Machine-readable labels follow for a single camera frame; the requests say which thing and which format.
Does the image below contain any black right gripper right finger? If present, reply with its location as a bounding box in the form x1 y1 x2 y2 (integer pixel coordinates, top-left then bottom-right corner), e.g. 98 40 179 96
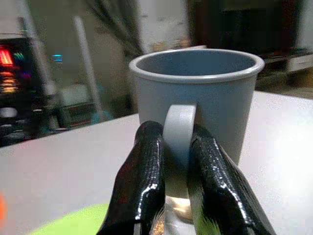
186 124 277 235

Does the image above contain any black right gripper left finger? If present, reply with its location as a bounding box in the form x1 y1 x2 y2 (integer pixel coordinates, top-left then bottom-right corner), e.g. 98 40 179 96
95 120 166 235

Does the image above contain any pale teal plastic mug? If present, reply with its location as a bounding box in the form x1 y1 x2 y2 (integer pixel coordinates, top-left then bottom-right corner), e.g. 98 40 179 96
128 48 266 199

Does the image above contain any light green plate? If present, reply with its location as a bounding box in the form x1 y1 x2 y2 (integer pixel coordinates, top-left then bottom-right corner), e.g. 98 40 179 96
29 203 111 235

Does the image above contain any white pole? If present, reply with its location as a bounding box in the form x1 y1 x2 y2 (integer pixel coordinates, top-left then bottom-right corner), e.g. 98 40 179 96
72 16 103 116

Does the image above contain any orange flat plate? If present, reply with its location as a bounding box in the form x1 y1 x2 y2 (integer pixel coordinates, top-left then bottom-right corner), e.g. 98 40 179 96
0 192 6 225

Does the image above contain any computer tower with coloured lights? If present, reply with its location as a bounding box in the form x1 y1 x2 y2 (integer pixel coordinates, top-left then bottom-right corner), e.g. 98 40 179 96
0 33 37 128

